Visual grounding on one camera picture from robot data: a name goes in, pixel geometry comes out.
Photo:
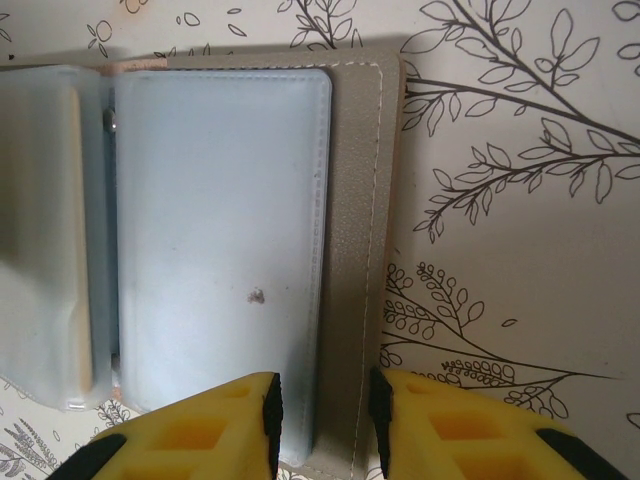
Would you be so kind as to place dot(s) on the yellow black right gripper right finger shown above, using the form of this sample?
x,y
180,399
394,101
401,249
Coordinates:
x,y
475,440

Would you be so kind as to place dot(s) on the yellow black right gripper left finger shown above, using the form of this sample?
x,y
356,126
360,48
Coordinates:
x,y
200,440

